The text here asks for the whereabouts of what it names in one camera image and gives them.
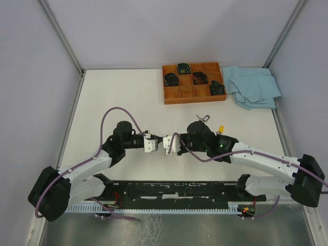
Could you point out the dark rolled cloth yellow pattern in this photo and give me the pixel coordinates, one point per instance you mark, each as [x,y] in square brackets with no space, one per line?
[184,68]

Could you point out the aluminium frame post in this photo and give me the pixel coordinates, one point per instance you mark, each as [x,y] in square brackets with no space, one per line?
[285,32]
[45,6]

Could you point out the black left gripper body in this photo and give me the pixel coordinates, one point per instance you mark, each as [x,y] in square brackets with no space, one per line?
[152,136]

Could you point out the light blue cloth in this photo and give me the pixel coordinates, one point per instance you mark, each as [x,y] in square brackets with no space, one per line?
[251,87]

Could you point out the dark rolled cloth orange pattern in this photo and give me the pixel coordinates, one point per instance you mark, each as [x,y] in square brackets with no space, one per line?
[200,78]

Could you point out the dark rolled cloth grey pattern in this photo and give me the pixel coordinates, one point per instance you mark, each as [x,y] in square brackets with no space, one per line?
[170,80]

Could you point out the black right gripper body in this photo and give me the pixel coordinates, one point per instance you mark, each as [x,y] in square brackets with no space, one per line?
[188,142]

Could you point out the wooden compartment tray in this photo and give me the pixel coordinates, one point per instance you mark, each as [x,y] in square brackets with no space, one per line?
[187,91]

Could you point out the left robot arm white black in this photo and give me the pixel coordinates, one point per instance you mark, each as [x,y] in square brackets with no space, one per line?
[57,189]

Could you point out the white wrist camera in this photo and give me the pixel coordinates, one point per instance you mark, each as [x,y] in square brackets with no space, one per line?
[150,145]
[171,144]

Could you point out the black hook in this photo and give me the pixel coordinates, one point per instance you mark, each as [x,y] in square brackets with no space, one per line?
[203,119]

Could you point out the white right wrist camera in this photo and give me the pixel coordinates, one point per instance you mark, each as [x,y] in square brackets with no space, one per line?
[171,144]

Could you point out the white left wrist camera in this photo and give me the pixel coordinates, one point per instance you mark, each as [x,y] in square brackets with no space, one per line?
[150,145]

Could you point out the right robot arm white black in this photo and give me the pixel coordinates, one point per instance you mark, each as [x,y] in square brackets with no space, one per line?
[301,179]

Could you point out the dark rolled cloth green pattern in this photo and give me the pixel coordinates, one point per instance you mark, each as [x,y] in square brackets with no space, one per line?
[216,88]

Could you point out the aluminium frame post right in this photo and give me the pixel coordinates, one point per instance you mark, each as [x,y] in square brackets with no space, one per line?
[285,32]

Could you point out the aluminium frame post left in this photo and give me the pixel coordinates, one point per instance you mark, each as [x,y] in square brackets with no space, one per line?
[45,6]

